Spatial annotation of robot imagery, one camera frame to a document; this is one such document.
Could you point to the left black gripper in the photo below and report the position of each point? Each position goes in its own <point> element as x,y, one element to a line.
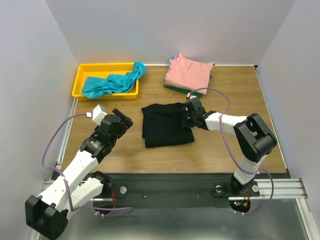
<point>125,120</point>

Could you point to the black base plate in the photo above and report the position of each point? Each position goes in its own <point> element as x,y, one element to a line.
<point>177,190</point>

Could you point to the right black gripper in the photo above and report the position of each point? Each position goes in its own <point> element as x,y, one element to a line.
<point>188,116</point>

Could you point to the yellow plastic bin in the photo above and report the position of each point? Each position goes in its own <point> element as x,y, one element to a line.
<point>103,70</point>

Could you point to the green folded t-shirt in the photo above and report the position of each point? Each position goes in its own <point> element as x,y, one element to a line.
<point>180,90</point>

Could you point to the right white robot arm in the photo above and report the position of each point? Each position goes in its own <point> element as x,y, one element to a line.
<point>254,137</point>

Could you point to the lavender folded t-shirt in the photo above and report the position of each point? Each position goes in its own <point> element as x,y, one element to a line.
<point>172,61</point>

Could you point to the aluminium frame rail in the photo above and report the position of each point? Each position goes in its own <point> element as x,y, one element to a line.
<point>270,187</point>

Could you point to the black t-shirt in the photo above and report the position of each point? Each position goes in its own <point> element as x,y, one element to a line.
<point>163,126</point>

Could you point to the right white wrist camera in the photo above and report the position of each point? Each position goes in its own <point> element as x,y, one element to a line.
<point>190,96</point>

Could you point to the pink folded t-shirt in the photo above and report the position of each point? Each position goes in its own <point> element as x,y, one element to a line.
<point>184,73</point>

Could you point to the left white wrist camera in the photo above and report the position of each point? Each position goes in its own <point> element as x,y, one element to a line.
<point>97,115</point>

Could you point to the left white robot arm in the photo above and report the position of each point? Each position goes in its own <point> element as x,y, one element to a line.
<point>50,211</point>

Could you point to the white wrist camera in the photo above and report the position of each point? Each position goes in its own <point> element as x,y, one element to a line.
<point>97,115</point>
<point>190,96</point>

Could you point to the teal t-shirt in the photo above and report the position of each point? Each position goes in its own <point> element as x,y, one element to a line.
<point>96,87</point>

